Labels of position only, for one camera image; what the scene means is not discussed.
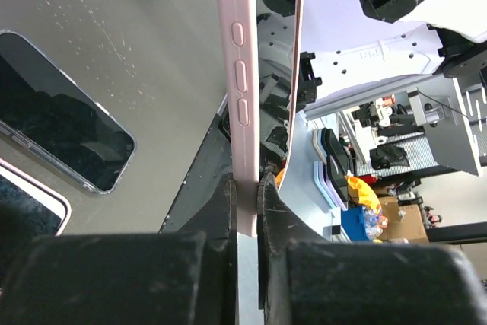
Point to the pink phone case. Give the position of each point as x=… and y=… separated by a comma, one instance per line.
x=10, y=171

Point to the clear phone case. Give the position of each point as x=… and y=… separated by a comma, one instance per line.
x=64, y=115

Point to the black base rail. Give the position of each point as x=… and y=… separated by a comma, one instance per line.
x=212, y=160

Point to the teal-edged black smartphone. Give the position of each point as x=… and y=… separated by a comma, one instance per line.
x=278, y=34

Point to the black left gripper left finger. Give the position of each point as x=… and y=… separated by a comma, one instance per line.
x=183, y=277

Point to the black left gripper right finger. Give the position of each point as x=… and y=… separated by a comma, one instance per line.
x=305, y=279

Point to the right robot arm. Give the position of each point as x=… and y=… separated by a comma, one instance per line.
x=366, y=48

